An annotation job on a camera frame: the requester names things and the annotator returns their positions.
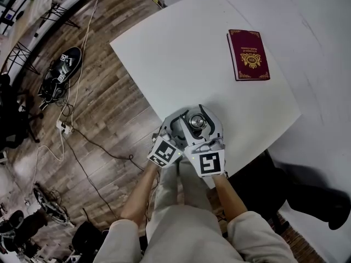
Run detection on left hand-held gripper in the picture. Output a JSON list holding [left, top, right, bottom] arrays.
[[147, 108, 190, 169]]

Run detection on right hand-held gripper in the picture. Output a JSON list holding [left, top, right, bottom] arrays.
[[179, 105, 227, 179]]

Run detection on small silver metal can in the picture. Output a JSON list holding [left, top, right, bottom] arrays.
[[187, 112, 208, 133]]

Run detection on person's left forearm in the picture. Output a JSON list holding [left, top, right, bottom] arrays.
[[120, 162, 160, 226]]

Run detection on person's right forearm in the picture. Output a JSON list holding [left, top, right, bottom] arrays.
[[213, 174, 249, 222]]

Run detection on dark red hardcover book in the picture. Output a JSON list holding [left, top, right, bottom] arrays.
[[227, 28, 271, 82]]

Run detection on person's beige trousers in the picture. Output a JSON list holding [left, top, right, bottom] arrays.
[[145, 160, 242, 263]]

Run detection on white power strip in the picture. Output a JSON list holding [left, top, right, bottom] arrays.
[[56, 119, 73, 135]]

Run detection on person's beige sweatshirt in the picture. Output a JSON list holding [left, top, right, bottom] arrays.
[[93, 209, 299, 263]]

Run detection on black open bag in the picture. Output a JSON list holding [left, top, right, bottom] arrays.
[[43, 47, 83, 88]]

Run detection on black bag on floor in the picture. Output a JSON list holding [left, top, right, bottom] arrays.
[[37, 78, 70, 111]]

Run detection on black backpack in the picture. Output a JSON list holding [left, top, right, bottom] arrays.
[[71, 220, 106, 260]]

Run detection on pile of dark equipment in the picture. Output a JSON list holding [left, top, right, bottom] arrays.
[[0, 209, 50, 257]]

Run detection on white table with black legs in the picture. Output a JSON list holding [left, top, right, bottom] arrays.
[[0, 0, 81, 76]]

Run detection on black cable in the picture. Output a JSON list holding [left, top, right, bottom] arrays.
[[64, 135, 119, 219], [71, 129, 146, 173]]

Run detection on long white cable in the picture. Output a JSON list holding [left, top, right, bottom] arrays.
[[26, 0, 104, 205]]

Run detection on black ring-shaped device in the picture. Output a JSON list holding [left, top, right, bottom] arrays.
[[32, 184, 75, 227]]

